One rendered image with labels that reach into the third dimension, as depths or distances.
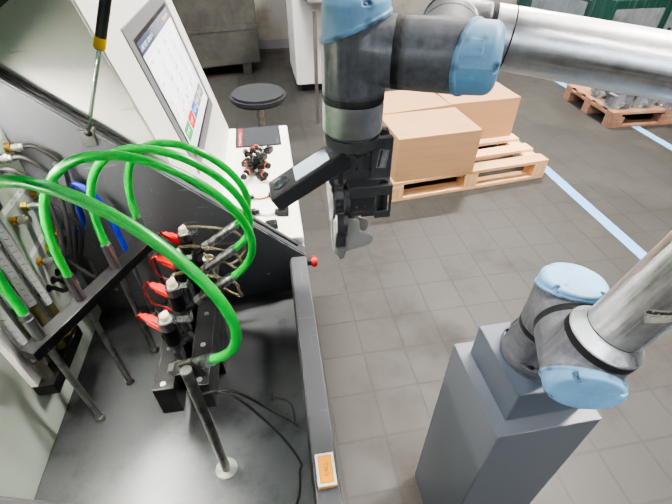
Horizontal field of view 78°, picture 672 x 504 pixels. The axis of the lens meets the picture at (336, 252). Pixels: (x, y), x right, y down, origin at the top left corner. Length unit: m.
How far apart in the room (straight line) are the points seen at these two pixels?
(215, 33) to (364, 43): 4.94
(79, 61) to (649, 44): 0.87
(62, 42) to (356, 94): 0.59
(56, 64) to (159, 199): 0.30
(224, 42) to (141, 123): 4.51
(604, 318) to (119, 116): 0.91
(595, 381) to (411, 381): 1.31
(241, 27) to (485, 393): 4.91
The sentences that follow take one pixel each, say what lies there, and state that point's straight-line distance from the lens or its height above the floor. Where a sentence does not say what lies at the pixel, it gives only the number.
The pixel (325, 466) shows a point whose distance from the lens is 0.74.
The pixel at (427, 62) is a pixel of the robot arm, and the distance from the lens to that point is 0.47.
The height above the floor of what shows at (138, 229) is 1.39.
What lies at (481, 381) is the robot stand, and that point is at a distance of 1.06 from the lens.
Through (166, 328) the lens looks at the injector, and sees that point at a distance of 0.76.
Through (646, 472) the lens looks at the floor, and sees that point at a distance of 2.12.
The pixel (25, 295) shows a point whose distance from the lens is 0.92.
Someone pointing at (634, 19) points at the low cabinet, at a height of 0.64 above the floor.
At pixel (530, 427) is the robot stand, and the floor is 0.80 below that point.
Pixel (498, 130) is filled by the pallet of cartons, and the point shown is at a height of 0.21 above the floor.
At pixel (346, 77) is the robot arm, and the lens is 0.49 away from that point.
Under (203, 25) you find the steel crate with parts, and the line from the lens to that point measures 5.37.
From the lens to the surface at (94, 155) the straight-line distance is 0.68.
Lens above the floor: 1.65
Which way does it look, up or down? 41 degrees down
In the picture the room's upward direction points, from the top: straight up
